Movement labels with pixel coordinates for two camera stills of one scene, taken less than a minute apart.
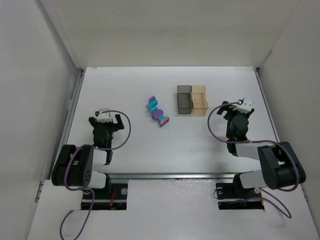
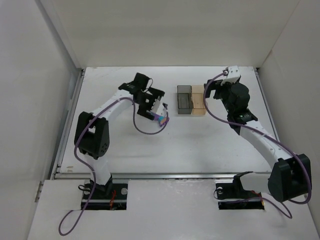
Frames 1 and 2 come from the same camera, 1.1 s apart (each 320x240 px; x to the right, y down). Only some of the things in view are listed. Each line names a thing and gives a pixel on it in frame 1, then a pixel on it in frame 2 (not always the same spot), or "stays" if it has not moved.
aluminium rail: x=170 y=176 stays
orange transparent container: x=200 y=105 stays
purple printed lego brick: x=162 y=120 stays
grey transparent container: x=184 y=99 stays
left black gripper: x=105 y=125 → x=148 y=106
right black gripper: x=232 y=112 → x=216 y=89
